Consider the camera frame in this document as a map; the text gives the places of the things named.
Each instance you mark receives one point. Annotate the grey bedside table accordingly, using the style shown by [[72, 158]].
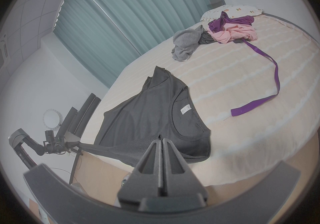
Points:
[[216, 2]]

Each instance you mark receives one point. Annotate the white ceiling air vent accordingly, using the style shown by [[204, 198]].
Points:
[[5, 54]]

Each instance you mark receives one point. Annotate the white printed pillow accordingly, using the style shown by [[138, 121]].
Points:
[[240, 10]]

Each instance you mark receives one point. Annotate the purple garment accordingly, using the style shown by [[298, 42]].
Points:
[[225, 21]]

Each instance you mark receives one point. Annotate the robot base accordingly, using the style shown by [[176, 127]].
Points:
[[125, 181]]

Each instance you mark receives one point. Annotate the black patterned garment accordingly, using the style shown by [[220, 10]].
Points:
[[206, 37]]

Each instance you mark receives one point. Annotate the grey garment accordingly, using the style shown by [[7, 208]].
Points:
[[186, 40]]

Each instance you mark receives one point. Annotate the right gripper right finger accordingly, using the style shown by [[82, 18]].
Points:
[[175, 185]]

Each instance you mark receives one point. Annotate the pink garment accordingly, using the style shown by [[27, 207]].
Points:
[[230, 34]]

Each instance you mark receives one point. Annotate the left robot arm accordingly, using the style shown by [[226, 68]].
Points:
[[18, 139]]

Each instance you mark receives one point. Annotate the blue-green curtain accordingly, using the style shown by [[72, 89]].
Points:
[[95, 50], [155, 0]]

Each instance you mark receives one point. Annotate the black T-shirt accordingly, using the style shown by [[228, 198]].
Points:
[[140, 123]]

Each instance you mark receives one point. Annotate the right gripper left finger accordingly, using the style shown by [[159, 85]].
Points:
[[150, 185]]

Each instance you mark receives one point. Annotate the bed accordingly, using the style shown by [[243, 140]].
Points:
[[237, 80]]

